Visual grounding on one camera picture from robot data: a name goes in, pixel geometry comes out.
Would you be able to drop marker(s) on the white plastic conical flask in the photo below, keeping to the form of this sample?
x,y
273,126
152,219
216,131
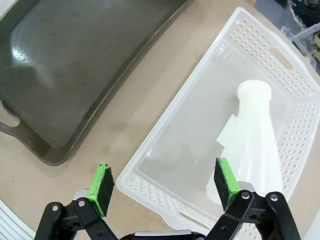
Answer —
x,y
255,130

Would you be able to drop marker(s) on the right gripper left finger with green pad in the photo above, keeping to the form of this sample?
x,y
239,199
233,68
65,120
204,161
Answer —
x,y
100,190

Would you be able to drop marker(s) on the white ribbed panel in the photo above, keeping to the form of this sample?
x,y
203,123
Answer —
x,y
12,222

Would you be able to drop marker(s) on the white paper label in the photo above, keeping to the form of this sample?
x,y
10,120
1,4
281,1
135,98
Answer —
x,y
226,136

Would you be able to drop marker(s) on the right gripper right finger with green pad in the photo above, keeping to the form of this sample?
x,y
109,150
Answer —
x,y
225,182

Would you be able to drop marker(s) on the dark brown plastic tray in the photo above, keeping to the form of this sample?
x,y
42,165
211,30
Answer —
x,y
75,75

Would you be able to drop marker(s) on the clear plastic storage bin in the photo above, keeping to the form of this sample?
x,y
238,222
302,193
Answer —
x,y
301,42

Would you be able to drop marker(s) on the white perforated basket with label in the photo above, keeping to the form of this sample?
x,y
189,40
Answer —
x,y
180,140

